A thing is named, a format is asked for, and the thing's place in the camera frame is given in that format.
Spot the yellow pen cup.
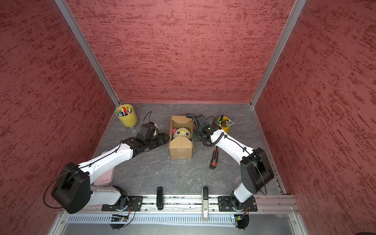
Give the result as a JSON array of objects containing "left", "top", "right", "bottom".
[
  {"left": 217, "top": 115, "right": 234, "bottom": 133},
  {"left": 115, "top": 104, "right": 138, "bottom": 128}
]

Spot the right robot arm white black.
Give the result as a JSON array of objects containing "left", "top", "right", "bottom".
[{"left": 185, "top": 113, "right": 275, "bottom": 211}]

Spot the aluminium frame rail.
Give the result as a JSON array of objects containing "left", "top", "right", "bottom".
[{"left": 60, "top": 193, "right": 300, "bottom": 214}]

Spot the white yellow toy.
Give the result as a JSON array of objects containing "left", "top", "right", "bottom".
[{"left": 173, "top": 127, "right": 192, "bottom": 140}]

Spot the yellow pen cup left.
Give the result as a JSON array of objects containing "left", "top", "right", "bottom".
[{"left": 115, "top": 104, "right": 138, "bottom": 128}]

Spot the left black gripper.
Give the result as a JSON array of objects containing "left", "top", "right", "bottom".
[{"left": 145, "top": 132, "right": 170, "bottom": 149}]

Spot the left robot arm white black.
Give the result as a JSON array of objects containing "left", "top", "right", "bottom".
[{"left": 51, "top": 133, "right": 169, "bottom": 214}]

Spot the brown cardboard express box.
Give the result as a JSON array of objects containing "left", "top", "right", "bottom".
[{"left": 168, "top": 116, "right": 193, "bottom": 160}]

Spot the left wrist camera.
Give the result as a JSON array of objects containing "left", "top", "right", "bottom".
[{"left": 137, "top": 122, "right": 159, "bottom": 139}]

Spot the yellow pen cup right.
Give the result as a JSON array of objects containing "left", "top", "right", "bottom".
[{"left": 217, "top": 115, "right": 234, "bottom": 133}]

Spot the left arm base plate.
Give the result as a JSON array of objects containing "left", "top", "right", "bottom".
[{"left": 101, "top": 195, "right": 144, "bottom": 212}]

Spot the grey black clamp handle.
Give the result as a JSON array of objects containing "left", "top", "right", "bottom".
[{"left": 202, "top": 186, "right": 209, "bottom": 221}]

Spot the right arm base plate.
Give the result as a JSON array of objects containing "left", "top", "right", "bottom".
[{"left": 218, "top": 196, "right": 258, "bottom": 212}]

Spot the red black utility knife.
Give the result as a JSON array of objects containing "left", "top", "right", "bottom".
[{"left": 209, "top": 147, "right": 219, "bottom": 169}]

